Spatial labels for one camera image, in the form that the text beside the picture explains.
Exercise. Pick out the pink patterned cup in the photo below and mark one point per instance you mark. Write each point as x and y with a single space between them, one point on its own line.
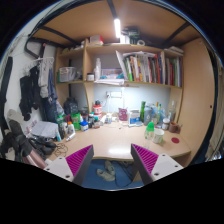
122 113

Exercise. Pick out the row of books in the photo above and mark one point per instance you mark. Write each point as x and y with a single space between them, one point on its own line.
155 68

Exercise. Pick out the red-labelled jar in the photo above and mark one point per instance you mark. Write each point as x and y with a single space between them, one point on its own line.
97 109

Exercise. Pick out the hanging dark clothes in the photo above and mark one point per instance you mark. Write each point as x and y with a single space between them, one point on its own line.
38 90

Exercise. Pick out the wooden shelf unit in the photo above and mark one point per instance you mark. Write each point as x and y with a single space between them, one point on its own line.
87 56

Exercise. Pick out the green glass bottle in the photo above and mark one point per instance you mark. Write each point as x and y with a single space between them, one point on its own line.
142 111

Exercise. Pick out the clear tall bottle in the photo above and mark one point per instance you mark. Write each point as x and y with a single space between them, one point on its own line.
172 111

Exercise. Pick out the green-capped clear water bottle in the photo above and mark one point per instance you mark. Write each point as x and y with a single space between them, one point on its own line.
149 132

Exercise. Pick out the clear plastic storage bin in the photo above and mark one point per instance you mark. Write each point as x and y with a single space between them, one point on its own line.
67 74

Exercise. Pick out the white spray bottle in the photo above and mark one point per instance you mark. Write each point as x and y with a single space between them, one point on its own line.
98 69

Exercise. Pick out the white paper sheets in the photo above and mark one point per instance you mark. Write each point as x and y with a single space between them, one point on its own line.
44 129

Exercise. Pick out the pink thermos bottle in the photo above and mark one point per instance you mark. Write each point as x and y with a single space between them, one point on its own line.
32 158

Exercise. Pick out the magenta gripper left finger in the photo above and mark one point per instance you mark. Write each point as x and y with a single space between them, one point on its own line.
74 167

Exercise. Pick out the black backpack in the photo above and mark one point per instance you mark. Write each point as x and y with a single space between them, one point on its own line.
71 106

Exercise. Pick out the white wall socket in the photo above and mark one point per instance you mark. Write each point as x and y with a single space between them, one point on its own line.
114 94

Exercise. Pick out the red round coaster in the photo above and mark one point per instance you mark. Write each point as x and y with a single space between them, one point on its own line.
175 140

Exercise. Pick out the pair of grey slippers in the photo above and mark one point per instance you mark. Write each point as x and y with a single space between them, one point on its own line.
108 174

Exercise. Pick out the white cup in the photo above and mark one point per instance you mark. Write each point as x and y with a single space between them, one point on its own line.
158 136

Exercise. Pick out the brown mug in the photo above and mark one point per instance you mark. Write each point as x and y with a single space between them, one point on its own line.
174 127

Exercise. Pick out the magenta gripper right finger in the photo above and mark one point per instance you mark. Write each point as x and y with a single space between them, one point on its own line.
152 166

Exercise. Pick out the white LED light bar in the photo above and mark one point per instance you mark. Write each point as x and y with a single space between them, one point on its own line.
117 26

